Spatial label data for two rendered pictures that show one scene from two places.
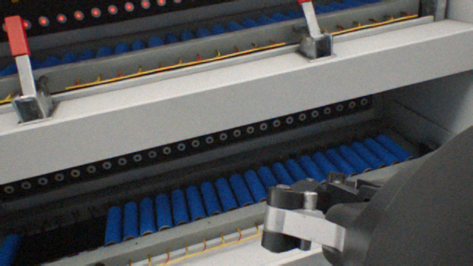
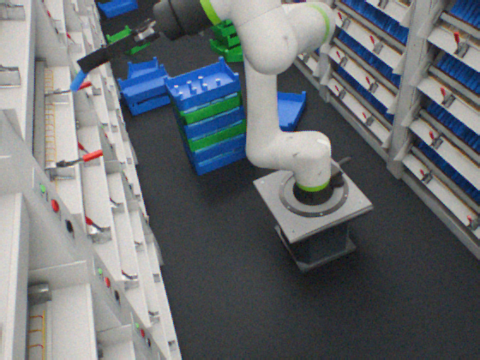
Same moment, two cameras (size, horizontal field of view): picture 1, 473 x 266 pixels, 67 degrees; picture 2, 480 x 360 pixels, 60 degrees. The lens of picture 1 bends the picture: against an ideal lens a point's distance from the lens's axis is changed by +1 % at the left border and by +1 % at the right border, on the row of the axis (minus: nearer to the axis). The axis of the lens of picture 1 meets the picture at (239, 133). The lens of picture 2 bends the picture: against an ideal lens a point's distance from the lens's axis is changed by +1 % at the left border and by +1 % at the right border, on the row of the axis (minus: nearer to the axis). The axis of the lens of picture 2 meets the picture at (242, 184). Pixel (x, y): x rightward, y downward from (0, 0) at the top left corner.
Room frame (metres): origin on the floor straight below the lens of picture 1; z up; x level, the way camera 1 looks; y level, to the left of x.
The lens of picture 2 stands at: (0.02, 0.78, 1.44)
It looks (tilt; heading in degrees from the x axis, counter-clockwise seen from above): 45 degrees down; 268
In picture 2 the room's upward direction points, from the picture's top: 10 degrees counter-clockwise
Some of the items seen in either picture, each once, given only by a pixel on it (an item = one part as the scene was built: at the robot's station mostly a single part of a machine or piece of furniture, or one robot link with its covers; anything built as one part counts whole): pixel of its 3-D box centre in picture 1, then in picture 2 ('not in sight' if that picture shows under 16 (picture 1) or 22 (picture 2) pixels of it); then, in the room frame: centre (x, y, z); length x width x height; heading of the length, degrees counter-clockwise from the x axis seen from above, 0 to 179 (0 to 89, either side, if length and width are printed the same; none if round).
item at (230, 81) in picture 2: not in sight; (201, 82); (0.06, -0.91, 0.44); 0.30 x 0.20 x 0.08; 14
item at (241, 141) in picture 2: not in sight; (213, 136); (0.06, -0.91, 0.12); 0.30 x 0.20 x 0.08; 14
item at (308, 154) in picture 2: not in sight; (307, 159); (-0.25, -0.24, 0.46); 0.16 x 0.13 x 0.19; 152
